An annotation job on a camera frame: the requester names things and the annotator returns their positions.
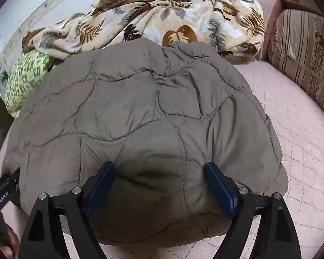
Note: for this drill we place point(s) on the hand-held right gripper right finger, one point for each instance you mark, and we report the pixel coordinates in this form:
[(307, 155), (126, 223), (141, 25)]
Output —
[(218, 190)]

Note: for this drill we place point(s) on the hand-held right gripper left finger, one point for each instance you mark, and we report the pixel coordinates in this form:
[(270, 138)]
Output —
[(102, 187)]

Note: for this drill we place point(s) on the grey quilted jacket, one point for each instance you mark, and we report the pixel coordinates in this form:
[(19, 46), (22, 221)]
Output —
[(151, 108)]

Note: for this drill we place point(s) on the person's left hand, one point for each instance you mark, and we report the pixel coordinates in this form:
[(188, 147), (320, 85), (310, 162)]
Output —
[(9, 241)]

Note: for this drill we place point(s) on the pink quilted bed cover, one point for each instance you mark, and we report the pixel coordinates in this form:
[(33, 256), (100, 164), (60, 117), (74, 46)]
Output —
[(294, 145)]

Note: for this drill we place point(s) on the green and white patterned cloth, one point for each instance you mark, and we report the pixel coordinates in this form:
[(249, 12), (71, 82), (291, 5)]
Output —
[(27, 78)]

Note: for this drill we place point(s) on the striped beige cushion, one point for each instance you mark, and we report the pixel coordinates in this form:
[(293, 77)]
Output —
[(305, 56)]

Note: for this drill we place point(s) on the beige leaf print blanket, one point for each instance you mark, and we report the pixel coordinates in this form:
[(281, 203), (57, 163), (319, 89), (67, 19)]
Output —
[(156, 13)]

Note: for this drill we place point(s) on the pink padded armrest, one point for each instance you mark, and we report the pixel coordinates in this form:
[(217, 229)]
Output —
[(270, 10)]

